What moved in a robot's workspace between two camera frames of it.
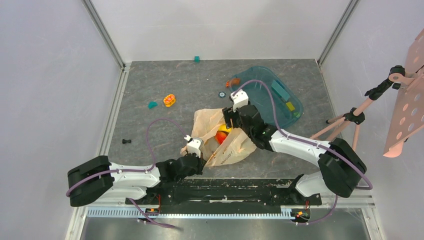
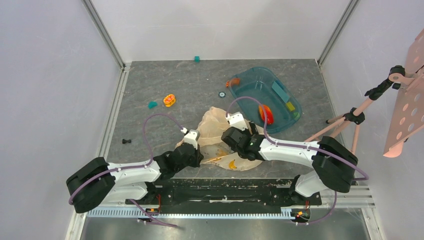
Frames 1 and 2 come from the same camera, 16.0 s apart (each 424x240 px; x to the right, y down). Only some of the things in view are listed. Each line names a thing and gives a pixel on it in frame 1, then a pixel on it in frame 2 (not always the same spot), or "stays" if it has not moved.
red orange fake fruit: x=220 y=136 to x=269 y=115
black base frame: x=227 y=190 stays
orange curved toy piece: x=234 y=81 stays
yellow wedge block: x=290 y=106 stays
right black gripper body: x=230 y=116 to x=232 y=136
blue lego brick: x=278 y=89 stays
